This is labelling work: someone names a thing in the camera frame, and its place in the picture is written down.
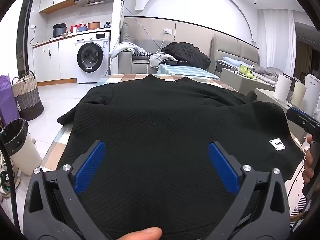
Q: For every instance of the black puffer jacket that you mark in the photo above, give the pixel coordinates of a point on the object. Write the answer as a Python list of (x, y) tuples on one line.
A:
[(185, 53)]

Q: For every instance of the white air purifier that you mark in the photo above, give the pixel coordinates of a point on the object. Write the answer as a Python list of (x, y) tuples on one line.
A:
[(312, 92)]

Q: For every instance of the plaid tablecloth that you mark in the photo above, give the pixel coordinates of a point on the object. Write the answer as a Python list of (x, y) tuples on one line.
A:
[(130, 77)]

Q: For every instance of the white grey garment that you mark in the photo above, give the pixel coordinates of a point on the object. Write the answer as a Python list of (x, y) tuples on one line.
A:
[(125, 47)]

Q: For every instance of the white sneakers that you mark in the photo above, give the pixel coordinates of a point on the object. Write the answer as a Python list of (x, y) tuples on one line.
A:
[(7, 180)]

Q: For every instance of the beige box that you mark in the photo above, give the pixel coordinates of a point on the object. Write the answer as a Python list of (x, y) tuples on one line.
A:
[(270, 98), (237, 81)]

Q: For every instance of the red box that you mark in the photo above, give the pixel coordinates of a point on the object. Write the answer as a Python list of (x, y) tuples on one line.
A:
[(77, 27)]

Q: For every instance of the houndstooth cushion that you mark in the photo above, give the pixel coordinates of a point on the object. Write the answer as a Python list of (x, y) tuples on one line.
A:
[(143, 54)]

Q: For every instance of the black cooking pot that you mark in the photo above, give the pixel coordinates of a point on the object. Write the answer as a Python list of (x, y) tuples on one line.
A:
[(59, 31)]

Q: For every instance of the brown round container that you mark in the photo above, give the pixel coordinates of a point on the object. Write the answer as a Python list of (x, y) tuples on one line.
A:
[(94, 25)]

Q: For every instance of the beige bed headboard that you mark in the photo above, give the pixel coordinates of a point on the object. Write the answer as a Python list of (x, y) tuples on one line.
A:
[(235, 47)]

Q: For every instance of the light grey garment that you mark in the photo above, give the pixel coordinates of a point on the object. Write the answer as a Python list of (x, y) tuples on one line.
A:
[(158, 58)]

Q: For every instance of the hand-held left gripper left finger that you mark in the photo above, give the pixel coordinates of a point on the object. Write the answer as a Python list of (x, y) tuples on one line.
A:
[(90, 167)]

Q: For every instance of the white washing machine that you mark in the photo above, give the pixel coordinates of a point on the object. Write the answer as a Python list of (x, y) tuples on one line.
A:
[(105, 65)]

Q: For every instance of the white curtain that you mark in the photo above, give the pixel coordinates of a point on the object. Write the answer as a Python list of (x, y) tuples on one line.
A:
[(277, 42)]

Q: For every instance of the white trash bin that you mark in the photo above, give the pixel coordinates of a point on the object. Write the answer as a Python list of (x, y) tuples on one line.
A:
[(25, 155)]

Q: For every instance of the grey bed blanket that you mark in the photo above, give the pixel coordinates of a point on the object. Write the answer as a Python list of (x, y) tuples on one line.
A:
[(268, 72)]

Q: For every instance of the wicker laundry basket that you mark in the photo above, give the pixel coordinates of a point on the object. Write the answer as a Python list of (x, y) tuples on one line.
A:
[(26, 100)]

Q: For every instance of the wall socket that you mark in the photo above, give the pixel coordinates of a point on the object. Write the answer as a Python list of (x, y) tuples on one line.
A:
[(168, 31)]

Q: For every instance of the black knit sweater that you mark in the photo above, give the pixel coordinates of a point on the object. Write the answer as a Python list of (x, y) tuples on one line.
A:
[(160, 130)]

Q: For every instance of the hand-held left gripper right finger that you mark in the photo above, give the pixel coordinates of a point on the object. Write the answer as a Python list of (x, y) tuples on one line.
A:
[(223, 167)]

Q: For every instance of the purple bag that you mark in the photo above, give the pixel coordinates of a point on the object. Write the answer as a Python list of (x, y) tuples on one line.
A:
[(7, 100)]

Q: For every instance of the person's right hand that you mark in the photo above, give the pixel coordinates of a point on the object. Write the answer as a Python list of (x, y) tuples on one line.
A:
[(308, 170)]

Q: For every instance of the grey sofa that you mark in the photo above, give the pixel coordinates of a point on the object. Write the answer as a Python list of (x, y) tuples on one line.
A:
[(125, 62)]

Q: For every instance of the green plush toy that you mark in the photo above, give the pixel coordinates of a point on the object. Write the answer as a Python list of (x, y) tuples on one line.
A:
[(246, 71)]

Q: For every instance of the white kitchen counter cabinet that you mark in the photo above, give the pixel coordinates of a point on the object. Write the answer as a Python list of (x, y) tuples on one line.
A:
[(50, 60)]

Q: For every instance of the dark door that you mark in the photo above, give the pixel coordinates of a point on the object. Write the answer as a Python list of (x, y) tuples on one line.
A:
[(23, 30)]

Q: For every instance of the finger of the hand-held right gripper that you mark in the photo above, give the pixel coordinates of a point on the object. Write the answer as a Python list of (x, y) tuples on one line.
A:
[(300, 120)]

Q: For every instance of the teal checked cloth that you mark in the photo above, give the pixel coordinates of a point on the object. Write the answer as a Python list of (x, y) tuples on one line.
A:
[(185, 71)]

